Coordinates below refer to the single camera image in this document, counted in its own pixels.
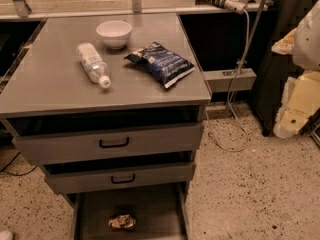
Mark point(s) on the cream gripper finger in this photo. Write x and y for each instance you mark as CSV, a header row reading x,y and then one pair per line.
x,y
300,101
285,45

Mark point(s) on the clear plastic water bottle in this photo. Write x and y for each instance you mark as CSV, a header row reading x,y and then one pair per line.
x,y
95,67

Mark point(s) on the black drawer handle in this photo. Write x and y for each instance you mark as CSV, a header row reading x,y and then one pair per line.
x,y
123,179
117,143

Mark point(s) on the white object bottom left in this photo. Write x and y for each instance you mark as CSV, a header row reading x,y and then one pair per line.
x,y
6,235

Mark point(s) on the top grey drawer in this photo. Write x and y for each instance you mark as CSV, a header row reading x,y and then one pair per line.
x,y
84,146

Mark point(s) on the blue chip bag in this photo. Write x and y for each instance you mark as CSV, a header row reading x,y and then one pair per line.
x,y
166,66

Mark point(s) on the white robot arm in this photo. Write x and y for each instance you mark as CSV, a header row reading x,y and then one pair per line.
x,y
306,46

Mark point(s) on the middle grey drawer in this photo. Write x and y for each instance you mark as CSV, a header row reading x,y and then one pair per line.
x,y
70,183

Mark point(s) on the dark cabinet on right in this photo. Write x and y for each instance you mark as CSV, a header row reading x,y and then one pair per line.
x,y
272,69

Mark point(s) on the black top drawer handle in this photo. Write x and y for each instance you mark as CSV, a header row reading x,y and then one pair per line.
x,y
117,143

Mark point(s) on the bottom grey open drawer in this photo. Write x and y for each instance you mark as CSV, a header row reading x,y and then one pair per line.
x,y
159,211

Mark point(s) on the black middle drawer handle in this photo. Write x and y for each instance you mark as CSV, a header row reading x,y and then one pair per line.
x,y
123,179

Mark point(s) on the grey metal bracket block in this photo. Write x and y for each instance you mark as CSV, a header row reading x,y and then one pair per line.
x,y
227,80

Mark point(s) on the white ceramic bowl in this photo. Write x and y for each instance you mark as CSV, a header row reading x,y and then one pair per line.
x,y
115,34

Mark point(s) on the grey back counter shelf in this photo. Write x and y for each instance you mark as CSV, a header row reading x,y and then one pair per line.
x,y
100,4

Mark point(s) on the grey drawer cabinet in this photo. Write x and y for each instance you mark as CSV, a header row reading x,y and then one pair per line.
x,y
51,93

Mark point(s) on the white round plug device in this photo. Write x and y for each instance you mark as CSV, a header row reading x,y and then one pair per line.
x,y
235,6

